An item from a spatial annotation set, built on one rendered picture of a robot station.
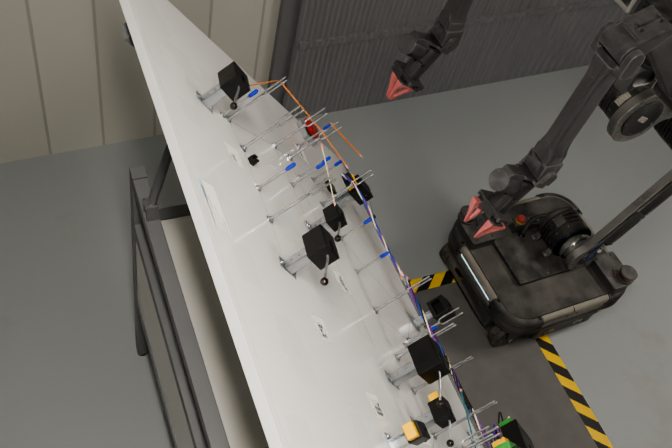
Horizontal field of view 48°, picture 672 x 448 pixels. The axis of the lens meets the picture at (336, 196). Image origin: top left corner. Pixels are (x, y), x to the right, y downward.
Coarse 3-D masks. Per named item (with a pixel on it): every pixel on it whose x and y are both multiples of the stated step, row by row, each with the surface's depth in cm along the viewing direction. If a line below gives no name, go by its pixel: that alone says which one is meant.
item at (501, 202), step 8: (480, 192) 195; (488, 192) 197; (496, 192) 193; (488, 200) 193; (496, 200) 192; (504, 200) 191; (512, 200) 191; (496, 208) 192; (504, 208) 192; (496, 216) 191; (504, 216) 193
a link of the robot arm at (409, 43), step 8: (416, 32) 209; (424, 32) 213; (408, 40) 210; (416, 40) 208; (424, 40) 209; (432, 40) 212; (448, 40) 210; (456, 40) 210; (400, 48) 211; (408, 48) 209; (416, 48) 209; (424, 48) 211; (440, 48) 212; (448, 48) 211; (416, 56) 212
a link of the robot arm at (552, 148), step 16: (592, 48) 164; (592, 64) 164; (608, 64) 160; (624, 64) 157; (640, 64) 158; (592, 80) 164; (608, 80) 164; (576, 96) 169; (592, 96) 167; (560, 112) 175; (576, 112) 170; (592, 112) 172; (560, 128) 175; (576, 128) 175; (544, 144) 181; (560, 144) 178; (528, 160) 187; (544, 160) 182; (560, 160) 183
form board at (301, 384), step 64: (128, 0) 137; (192, 64) 149; (192, 128) 128; (256, 128) 164; (192, 192) 113; (256, 192) 139; (320, 192) 182; (256, 256) 120; (256, 320) 106; (384, 320) 167; (256, 384) 96; (320, 384) 113; (384, 384) 141; (448, 384) 186
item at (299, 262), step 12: (324, 228) 129; (312, 240) 127; (324, 240) 126; (300, 252) 129; (312, 252) 125; (324, 252) 126; (336, 252) 127; (288, 264) 129; (300, 264) 129; (324, 264) 127; (324, 276) 123
